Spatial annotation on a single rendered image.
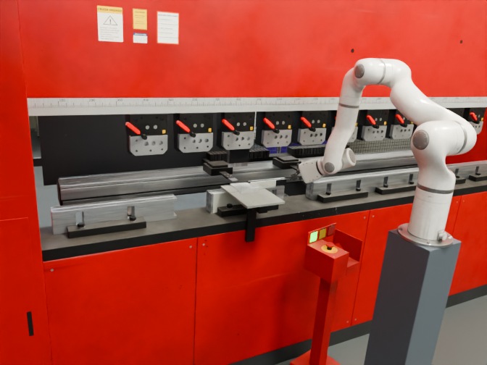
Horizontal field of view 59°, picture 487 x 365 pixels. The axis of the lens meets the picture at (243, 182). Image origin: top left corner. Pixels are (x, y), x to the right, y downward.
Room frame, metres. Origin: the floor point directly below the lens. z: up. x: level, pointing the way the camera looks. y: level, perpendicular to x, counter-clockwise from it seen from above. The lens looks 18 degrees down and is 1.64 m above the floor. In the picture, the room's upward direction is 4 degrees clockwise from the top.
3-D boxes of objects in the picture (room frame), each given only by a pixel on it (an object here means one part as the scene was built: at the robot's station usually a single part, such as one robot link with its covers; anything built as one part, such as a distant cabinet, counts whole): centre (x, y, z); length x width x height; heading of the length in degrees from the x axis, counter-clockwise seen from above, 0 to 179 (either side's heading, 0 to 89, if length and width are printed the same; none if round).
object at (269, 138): (1.99, -0.12, 1.26); 0.15 x 0.09 x 0.17; 118
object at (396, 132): (2.37, -0.83, 1.26); 0.15 x 0.09 x 0.17; 118
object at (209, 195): (1.93, -0.02, 0.92); 0.39 x 0.06 x 0.10; 118
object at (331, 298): (1.76, -0.43, 0.39); 0.06 x 0.06 x 0.54; 41
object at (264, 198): (1.78, -0.04, 1.00); 0.26 x 0.18 x 0.01; 28
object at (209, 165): (2.04, 0.10, 1.01); 0.26 x 0.12 x 0.05; 28
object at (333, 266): (1.76, -0.43, 0.75); 0.20 x 0.16 x 0.18; 131
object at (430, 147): (1.42, -0.64, 1.30); 0.19 x 0.12 x 0.24; 118
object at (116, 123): (2.24, 0.48, 1.12); 1.13 x 0.02 x 0.44; 118
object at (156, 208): (1.65, 0.52, 0.92); 0.50 x 0.06 x 0.10; 118
